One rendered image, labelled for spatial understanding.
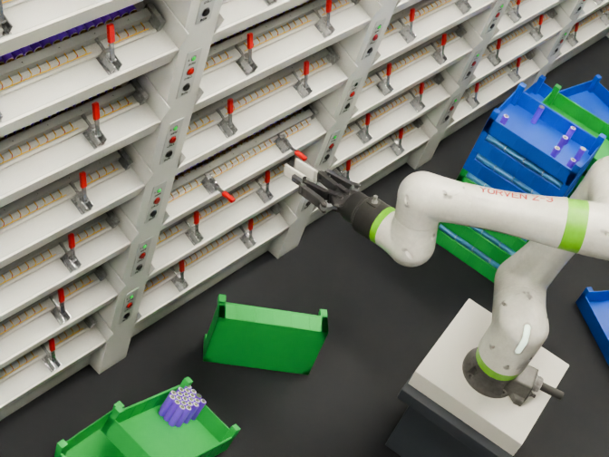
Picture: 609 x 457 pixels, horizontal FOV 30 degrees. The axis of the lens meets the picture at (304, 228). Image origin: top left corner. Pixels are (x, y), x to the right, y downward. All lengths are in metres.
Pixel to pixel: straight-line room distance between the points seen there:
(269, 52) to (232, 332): 0.82
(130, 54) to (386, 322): 1.50
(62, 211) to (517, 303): 1.11
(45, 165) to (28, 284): 0.38
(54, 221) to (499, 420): 1.21
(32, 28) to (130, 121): 0.49
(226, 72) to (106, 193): 0.37
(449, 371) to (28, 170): 1.25
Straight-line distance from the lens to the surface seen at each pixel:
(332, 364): 3.24
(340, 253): 3.52
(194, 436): 2.97
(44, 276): 2.53
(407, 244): 2.52
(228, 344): 3.07
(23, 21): 1.91
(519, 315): 2.78
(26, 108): 2.04
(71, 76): 2.11
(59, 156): 2.23
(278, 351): 3.10
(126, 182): 2.48
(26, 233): 2.35
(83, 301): 2.75
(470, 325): 3.04
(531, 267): 2.83
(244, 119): 2.70
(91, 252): 2.59
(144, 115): 2.35
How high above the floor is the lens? 2.51
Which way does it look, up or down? 45 degrees down
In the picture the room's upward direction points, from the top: 22 degrees clockwise
